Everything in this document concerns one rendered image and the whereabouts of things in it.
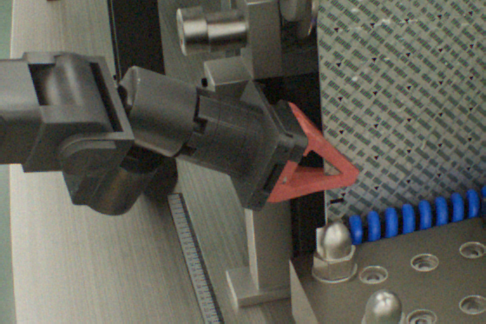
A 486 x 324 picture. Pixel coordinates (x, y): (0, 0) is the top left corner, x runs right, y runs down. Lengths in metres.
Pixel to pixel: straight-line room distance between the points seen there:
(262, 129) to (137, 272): 0.32
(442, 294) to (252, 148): 0.19
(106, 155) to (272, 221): 0.27
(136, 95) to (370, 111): 0.19
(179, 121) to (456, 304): 0.25
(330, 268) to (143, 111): 0.18
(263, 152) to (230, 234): 0.33
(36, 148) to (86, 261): 0.38
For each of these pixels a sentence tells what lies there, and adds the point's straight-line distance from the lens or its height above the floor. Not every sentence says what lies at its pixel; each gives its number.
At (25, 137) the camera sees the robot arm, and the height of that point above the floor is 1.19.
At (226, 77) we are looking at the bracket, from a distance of 0.85.
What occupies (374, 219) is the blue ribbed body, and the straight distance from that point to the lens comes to 0.83.
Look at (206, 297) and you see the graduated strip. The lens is 0.99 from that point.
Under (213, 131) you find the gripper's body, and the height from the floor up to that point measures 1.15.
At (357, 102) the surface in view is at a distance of 0.80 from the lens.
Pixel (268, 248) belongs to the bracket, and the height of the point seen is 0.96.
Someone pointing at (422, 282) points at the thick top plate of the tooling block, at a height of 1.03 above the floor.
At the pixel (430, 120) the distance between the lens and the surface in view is 0.83.
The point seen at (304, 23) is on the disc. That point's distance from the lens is 0.78.
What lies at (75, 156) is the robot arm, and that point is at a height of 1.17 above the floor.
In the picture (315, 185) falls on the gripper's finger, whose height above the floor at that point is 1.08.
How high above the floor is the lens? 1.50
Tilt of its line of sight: 29 degrees down
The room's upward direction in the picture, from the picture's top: 5 degrees counter-clockwise
